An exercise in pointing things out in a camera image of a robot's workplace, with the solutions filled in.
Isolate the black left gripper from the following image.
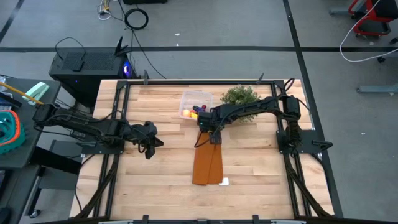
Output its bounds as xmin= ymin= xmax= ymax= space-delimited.
xmin=136 ymin=121 xmax=165 ymax=160

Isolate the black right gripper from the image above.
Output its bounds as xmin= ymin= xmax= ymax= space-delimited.
xmin=197 ymin=105 xmax=223 ymax=146

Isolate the clear plastic tupperware container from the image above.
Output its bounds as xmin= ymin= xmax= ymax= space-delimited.
xmin=178 ymin=90 xmax=215 ymax=121

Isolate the brown folded cloth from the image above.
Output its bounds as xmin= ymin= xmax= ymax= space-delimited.
xmin=192 ymin=130 xmax=224 ymax=186

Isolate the green potted plant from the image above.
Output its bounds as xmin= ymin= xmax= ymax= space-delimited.
xmin=220 ymin=84 xmax=262 ymax=123

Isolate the black computer tower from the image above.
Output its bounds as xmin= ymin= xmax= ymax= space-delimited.
xmin=48 ymin=35 xmax=138 ymax=108

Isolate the dark side table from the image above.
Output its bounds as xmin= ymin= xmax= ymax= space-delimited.
xmin=0 ymin=76 xmax=62 ymax=170

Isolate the mint green stapler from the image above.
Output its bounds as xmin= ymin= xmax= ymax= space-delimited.
xmin=22 ymin=82 xmax=50 ymax=106

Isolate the teal and orange object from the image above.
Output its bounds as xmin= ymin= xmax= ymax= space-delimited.
xmin=0 ymin=109 xmax=26 ymax=156

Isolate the grey floor bar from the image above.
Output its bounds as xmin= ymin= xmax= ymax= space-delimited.
xmin=356 ymin=83 xmax=398 ymax=95

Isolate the black metal table frame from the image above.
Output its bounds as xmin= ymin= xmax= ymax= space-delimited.
xmin=73 ymin=79 xmax=335 ymax=224

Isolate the coiled black cable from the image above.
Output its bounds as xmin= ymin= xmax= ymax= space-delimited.
xmin=124 ymin=7 xmax=150 ymax=31

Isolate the white cable bundle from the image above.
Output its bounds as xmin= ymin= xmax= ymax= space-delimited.
xmin=98 ymin=0 xmax=113 ymax=21

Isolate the yellow cord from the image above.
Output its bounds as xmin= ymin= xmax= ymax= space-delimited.
xmin=0 ymin=82 xmax=45 ymax=105

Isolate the white floor cable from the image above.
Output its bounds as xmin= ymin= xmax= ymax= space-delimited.
xmin=339 ymin=0 xmax=398 ymax=63

